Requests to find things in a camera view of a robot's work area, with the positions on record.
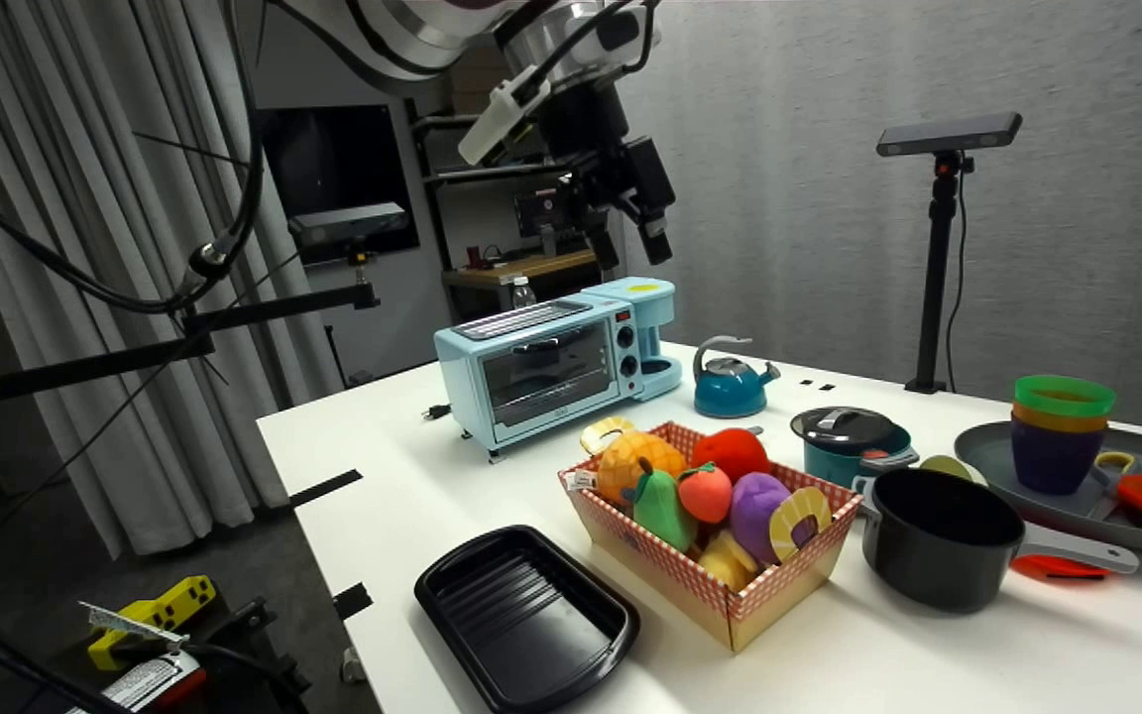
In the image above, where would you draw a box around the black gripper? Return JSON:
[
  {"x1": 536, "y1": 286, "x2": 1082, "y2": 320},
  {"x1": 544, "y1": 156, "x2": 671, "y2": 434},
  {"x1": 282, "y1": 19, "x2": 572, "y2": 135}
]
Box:
[{"x1": 536, "y1": 74, "x2": 682, "y2": 277}]

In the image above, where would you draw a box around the dark glass pot lid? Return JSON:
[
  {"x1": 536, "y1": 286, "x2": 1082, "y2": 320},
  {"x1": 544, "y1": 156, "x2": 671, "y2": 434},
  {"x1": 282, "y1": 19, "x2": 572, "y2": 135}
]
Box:
[{"x1": 785, "y1": 402, "x2": 897, "y2": 456}]

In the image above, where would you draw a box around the teal toy pot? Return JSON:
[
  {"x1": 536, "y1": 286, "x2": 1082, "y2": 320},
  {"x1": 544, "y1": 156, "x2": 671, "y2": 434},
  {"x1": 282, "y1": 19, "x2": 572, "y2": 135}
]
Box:
[{"x1": 800, "y1": 429, "x2": 925, "y2": 487}]

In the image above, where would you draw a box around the light blue toaster oven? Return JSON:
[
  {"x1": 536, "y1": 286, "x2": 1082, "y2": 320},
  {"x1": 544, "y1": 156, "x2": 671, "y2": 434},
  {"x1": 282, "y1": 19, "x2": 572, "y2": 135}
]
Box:
[{"x1": 433, "y1": 273, "x2": 685, "y2": 466}]

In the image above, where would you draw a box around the grey backdrop curtain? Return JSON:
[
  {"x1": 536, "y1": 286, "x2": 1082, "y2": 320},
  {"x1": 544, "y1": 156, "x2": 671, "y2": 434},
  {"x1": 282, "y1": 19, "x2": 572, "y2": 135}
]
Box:
[{"x1": 606, "y1": 0, "x2": 1142, "y2": 437}]

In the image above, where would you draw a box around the teal toy kettle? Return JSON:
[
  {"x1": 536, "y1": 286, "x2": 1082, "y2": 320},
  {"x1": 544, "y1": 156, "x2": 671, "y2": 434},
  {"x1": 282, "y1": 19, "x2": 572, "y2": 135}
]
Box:
[{"x1": 689, "y1": 332, "x2": 785, "y2": 421}]

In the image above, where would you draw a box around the orange plush pumpkin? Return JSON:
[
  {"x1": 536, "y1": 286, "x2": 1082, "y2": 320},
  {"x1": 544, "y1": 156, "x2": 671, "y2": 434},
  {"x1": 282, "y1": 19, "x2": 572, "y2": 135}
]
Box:
[{"x1": 589, "y1": 434, "x2": 689, "y2": 509}]

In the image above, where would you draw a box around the red plush tomato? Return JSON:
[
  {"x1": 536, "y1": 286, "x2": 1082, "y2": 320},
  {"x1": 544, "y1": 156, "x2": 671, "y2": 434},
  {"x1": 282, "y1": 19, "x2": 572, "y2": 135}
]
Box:
[{"x1": 689, "y1": 425, "x2": 774, "y2": 487}]

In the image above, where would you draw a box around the red plush strawberry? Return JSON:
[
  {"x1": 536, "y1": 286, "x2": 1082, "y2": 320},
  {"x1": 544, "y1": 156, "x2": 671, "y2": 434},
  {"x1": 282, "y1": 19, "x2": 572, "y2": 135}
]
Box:
[{"x1": 672, "y1": 459, "x2": 738, "y2": 531}]

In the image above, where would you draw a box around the green plush pear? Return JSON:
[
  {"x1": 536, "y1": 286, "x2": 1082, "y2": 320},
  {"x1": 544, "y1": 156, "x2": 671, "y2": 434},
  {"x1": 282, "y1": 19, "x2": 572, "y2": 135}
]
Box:
[{"x1": 630, "y1": 466, "x2": 703, "y2": 557}]

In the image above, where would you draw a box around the purple plush eggplant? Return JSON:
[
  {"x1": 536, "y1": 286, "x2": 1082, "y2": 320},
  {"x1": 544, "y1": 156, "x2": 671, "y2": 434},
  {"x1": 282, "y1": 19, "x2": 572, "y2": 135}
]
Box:
[{"x1": 724, "y1": 468, "x2": 793, "y2": 573}]

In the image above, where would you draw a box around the black monitor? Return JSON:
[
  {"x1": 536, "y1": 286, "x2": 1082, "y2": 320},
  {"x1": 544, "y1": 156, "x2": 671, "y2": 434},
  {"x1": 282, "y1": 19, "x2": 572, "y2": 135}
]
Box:
[{"x1": 249, "y1": 99, "x2": 425, "y2": 267}]

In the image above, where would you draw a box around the purple yellow plush slice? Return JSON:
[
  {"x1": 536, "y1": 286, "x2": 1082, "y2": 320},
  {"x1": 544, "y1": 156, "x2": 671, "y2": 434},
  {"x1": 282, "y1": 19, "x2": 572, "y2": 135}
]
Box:
[{"x1": 766, "y1": 486, "x2": 836, "y2": 566}]

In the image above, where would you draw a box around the yellow plush toy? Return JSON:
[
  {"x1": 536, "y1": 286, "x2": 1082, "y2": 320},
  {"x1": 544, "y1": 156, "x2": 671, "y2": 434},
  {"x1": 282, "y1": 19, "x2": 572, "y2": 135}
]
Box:
[{"x1": 695, "y1": 528, "x2": 762, "y2": 597}]

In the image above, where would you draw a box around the red checkered cardboard basket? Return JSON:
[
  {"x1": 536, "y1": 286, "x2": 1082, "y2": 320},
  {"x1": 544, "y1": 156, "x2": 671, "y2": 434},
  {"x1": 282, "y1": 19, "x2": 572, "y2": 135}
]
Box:
[{"x1": 555, "y1": 418, "x2": 867, "y2": 655}]

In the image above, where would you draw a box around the black boom pole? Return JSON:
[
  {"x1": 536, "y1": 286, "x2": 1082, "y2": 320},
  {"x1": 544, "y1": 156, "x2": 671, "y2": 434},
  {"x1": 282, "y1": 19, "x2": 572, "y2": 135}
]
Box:
[
  {"x1": 178, "y1": 277, "x2": 384, "y2": 341},
  {"x1": 0, "y1": 328, "x2": 218, "y2": 414}
]

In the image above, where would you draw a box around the black table clamp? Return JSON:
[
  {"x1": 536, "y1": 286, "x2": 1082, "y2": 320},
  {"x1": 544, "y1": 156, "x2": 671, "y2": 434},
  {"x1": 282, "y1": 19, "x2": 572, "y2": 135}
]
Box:
[
  {"x1": 284, "y1": 466, "x2": 368, "y2": 520},
  {"x1": 327, "y1": 578, "x2": 378, "y2": 624}
]

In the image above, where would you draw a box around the pale yellow toy slice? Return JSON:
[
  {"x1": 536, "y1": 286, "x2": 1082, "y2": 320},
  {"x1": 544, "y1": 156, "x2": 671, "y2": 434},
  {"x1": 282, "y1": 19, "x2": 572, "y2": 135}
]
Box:
[{"x1": 914, "y1": 453, "x2": 991, "y2": 487}]

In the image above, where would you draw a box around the black baking tray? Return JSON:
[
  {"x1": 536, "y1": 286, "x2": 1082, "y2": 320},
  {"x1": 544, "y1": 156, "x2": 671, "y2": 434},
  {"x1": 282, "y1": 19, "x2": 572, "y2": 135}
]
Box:
[{"x1": 412, "y1": 520, "x2": 643, "y2": 714}]

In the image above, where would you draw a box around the grey round serving tray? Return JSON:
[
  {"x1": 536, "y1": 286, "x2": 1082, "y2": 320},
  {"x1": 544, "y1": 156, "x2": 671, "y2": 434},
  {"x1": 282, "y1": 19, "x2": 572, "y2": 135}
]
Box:
[{"x1": 950, "y1": 418, "x2": 1142, "y2": 561}]

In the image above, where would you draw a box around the green plastic cup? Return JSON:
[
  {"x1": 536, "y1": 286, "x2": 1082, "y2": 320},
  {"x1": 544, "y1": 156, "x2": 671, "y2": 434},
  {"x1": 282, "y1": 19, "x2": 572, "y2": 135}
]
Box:
[{"x1": 1012, "y1": 375, "x2": 1116, "y2": 425}]

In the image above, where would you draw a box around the orange plastic cup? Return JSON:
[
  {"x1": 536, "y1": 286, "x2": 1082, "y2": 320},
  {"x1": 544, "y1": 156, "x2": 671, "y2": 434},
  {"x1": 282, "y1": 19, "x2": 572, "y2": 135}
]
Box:
[{"x1": 1012, "y1": 405, "x2": 1112, "y2": 439}]

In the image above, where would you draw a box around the purple plastic cup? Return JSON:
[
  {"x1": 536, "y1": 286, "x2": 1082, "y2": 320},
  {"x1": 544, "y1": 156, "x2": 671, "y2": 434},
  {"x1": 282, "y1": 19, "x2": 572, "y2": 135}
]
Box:
[{"x1": 1008, "y1": 421, "x2": 1110, "y2": 499}]

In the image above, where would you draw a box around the white pleated curtain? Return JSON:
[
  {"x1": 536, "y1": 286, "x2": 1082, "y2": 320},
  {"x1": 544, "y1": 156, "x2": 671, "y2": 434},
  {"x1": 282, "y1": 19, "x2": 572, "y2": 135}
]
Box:
[{"x1": 0, "y1": 0, "x2": 348, "y2": 562}]

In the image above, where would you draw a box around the yellow hand tool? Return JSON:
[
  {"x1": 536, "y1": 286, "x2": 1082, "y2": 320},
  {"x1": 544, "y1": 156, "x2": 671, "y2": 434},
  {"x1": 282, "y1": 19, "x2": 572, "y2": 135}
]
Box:
[{"x1": 84, "y1": 573, "x2": 222, "y2": 676}]

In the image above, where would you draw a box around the red and white device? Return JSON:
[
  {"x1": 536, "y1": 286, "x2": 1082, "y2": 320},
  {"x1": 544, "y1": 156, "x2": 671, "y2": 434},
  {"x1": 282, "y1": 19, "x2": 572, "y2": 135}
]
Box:
[{"x1": 100, "y1": 647, "x2": 208, "y2": 714}]

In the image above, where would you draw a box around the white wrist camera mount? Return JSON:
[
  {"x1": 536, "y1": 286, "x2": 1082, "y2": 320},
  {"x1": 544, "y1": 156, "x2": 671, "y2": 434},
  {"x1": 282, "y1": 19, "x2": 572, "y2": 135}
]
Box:
[{"x1": 453, "y1": 73, "x2": 563, "y2": 170}]

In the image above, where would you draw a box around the pale yellow toy ring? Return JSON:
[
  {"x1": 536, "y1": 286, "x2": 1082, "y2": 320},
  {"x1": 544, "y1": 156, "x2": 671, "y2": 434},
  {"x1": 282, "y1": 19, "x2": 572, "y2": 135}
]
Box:
[{"x1": 578, "y1": 414, "x2": 643, "y2": 459}]

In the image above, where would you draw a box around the black camera stand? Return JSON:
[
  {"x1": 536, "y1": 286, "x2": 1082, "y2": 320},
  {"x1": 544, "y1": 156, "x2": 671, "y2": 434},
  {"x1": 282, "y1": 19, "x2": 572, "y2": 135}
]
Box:
[{"x1": 904, "y1": 150, "x2": 978, "y2": 398}]

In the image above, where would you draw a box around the black bar camera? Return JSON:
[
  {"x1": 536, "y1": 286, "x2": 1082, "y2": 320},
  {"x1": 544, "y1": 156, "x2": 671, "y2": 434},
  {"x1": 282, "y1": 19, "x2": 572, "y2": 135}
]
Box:
[{"x1": 872, "y1": 113, "x2": 1028, "y2": 160}]

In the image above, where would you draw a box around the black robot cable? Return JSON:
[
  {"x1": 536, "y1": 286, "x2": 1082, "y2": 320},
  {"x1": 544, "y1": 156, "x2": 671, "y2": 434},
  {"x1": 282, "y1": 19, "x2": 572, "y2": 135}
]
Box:
[{"x1": 0, "y1": 0, "x2": 272, "y2": 320}]

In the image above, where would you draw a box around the black pan with grey handle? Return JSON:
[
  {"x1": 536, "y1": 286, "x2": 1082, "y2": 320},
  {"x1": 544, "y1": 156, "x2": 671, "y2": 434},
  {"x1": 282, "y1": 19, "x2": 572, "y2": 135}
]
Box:
[{"x1": 856, "y1": 466, "x2": 1142, "y2": 618}]

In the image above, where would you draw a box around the small yellow toy ring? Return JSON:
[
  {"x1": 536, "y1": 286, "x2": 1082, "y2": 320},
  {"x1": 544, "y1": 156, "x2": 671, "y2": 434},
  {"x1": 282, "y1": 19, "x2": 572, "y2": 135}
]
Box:
[{"x1": 1089, "y1": 450, "x2": 1142, "y2": 482}]

